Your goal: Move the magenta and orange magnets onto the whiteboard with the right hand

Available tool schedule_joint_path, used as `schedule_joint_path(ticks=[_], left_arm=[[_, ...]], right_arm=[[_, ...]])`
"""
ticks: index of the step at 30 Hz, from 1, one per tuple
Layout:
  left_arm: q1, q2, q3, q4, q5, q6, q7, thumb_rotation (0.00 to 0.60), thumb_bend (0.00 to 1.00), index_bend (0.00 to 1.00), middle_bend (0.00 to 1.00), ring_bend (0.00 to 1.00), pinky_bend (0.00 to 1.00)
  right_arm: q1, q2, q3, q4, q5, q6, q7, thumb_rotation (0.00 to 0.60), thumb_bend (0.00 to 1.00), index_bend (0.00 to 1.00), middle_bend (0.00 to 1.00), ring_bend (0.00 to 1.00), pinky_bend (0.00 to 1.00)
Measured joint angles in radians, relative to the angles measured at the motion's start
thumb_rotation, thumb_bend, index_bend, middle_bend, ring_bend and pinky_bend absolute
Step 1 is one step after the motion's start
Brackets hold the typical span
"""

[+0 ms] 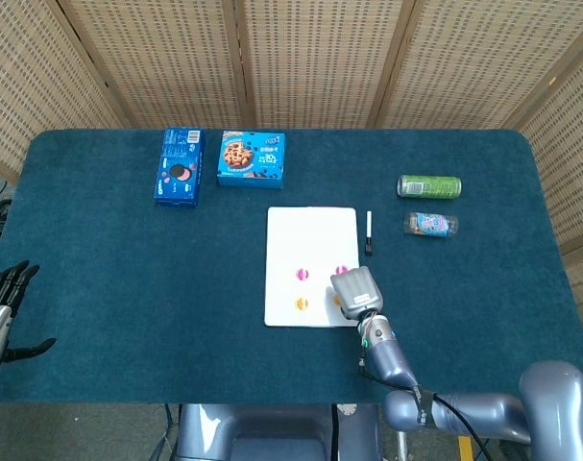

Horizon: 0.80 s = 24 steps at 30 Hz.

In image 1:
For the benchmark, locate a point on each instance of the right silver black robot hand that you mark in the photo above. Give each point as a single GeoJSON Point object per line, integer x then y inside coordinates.
{"type": "Point", "coordinates": [358, 290]}

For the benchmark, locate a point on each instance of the yellow round magnet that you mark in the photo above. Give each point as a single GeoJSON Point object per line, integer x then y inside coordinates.
{"type": "Point", "coordinates": [336, 300]}
{"type": "Point", "coordinates": [302, 303]}

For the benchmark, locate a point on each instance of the red round magnet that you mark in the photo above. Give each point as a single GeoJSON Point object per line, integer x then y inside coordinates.
{"type": "Point", "coordinates": [341, 270]}
{"type": "Point", "coordinates": [302, 274]}

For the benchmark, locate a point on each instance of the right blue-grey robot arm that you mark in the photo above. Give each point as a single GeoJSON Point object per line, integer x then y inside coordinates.
{"type": "Point", "coordinates": [392, 360]}

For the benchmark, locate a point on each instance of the white marker with black cap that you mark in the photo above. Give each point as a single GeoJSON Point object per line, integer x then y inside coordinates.
{"type": "Point", "coordinates": [369, 225]}

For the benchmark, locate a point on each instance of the white magnetic whiteboard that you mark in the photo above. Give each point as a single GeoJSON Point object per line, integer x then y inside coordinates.
{"type": "Point", "coordinates": [312, 235]}

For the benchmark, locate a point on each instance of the clear bottle with blue label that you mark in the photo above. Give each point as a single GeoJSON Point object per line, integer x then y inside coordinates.
{"type": "Point", "coordinates": [430, 225]}

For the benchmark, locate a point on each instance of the green drink can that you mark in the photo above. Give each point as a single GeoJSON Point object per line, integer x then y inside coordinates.
{"type": "Point", "coordinates": [430, 186]}

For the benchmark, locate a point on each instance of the blue felt table cover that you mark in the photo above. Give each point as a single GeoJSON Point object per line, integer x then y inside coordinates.
{"type": "Point", "coordinates": [128, 288]}

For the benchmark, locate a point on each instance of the metal table leg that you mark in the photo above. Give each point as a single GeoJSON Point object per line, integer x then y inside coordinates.
{"type": "Point", "coordinates": [402, 442]}

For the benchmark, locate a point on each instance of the blue-grey robot torso base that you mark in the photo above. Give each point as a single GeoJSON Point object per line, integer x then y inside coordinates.
{"type": "Point", "coordinates": [272, 432]}

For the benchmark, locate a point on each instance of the light blue chocolate-chip cookie box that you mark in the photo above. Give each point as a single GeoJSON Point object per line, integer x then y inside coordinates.
{"type": "Point", "coordinates": [250, 158]}

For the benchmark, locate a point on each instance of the dark blue Oreo box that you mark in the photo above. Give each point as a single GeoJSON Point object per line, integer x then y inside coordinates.
{"type": "Point", "coordinates": [179, 168]}

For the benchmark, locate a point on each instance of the woven bamboo folding screen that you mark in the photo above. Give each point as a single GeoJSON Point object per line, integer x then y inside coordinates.
{"type": "Point", "coordinates": [320, 57]}

